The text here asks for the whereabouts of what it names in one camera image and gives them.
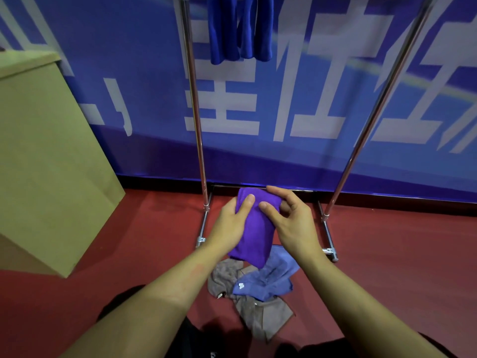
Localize dark blue hanging towel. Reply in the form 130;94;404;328
207;0;275;66

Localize chrome metal clothes rack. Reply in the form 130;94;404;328
178;0;437;263

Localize light wooden cabinet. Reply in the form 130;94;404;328
0;50;126;279

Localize person's right hand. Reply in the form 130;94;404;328
258;185;326;264

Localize person's right forearm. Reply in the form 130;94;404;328
300;253;448;358

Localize person's left forearm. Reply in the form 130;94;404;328
59;247;231;358

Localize grey towel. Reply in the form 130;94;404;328
207;258;295;344

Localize purple towel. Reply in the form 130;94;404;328
228;187;284;269

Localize person's left hand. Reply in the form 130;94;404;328
206;194;257;257

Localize light blue towel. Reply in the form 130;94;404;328
233;245;301;303

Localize blue banner with white print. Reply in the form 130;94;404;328
0;0;477;204

